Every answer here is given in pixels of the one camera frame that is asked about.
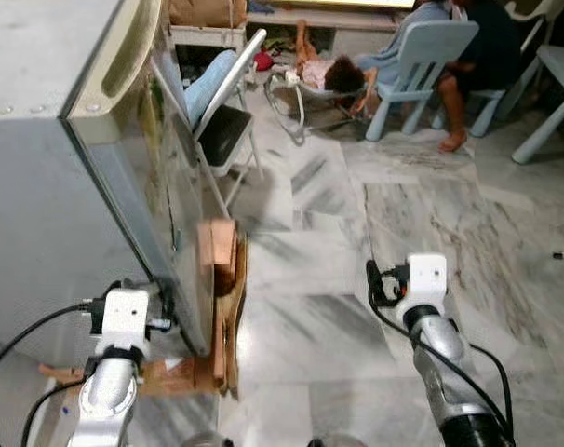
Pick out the grey fridge door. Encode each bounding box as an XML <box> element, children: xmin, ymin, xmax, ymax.
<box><xmin>66</xmin><ymin>0</ymin><xmax>220</xmax><ymax>357</ymax></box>

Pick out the grey fridge body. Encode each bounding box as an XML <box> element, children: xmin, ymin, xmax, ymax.
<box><xmin>0</xmin><ymin>0</ymin><xmax>185</xmax><ymax>392</ymax></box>

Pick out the brown wooden pallet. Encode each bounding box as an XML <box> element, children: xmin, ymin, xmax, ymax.
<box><xmin>40</xmin><ymin>219</ymin><xmax>248</xmax><ymax>397</ymax></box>

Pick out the white folding chair black seat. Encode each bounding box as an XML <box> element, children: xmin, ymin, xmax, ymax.
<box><xmin>184</xmin><ymin>28</ymin><xmax>269</xmax><ymax>215</ymax></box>

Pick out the child lying in bouncer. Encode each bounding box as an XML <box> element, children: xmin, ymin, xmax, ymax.
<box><xmin>296</xmin><ymin>20</ymin><xmax>376</xmax><ymax>117</ymax></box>

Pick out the light blue plastic chair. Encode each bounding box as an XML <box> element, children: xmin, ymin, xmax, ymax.
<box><xmin>364</xmin><ymin>20</ymin><xmax>480</xmax><ymax>142</ymax></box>

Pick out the person in grey shirt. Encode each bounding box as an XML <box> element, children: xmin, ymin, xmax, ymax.
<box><xmin>352</xmin><ymin>0</ymin><xmax>450</xmax><ymax>94</ymax></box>

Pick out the seated person in dark clothes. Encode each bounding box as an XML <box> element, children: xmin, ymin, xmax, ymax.
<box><xmin>434</xmin><ymin>0</ymin><xmax>555</xmax><ymax>154</ymax></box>

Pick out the light blue plastic table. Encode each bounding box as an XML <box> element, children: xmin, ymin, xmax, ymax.
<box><xmin>512</xmin><ymin>45</ymin><xmax>564</xmax><ymax>166</ymax></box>

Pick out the brown cardboard box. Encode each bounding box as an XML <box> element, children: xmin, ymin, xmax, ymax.
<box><xmin>168</xmin><ymin>0</ymin><xmax>248</xmax><ymax>29</ymax></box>

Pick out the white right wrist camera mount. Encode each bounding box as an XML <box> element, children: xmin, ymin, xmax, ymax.
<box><xmin>405</xmin><ymin>253</ymin><xmax>449</xmax><ymax>313</ymax></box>

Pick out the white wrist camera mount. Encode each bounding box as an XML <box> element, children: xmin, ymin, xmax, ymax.
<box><xmin>101</xmin><ymin>289</ymin><xmax>154</xmax><ymax>353</ymax></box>
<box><xmin>405</xmin><ymin>253</ymin><xmax>449</xmax><ymax>313</ymax></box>

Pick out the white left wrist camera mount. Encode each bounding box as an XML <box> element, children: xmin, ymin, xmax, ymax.
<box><xmin>101</xmin><ymin>289</ymin><xmax>154</xmax><ymax>353</ymax></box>

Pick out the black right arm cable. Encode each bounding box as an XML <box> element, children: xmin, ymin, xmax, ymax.
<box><xmin>369</xmin><ymin>287</ymin><xmax>514</xmax><ymax>440</ymax></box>

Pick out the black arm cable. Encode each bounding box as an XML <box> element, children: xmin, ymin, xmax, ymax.
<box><xmin>369</xmin><ymin>287</ymin><xmax>514</xmax><ymax>440</ymax></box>
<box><xmin>0</xmin><ymin>303</ymin><xmax>95</xmax><ymax>447</ymax></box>

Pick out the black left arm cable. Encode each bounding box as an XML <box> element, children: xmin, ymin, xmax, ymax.
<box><xmin>0</xmin><ymin>303</ymin><xmax>95</xmax><ymax>447</ymax></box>

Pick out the white baby bouncer frame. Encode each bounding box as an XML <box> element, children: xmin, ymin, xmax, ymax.
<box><xmin>263</xmin><ymin>70</ymin><xmax>357</xmax><ymax>145</ymax></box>

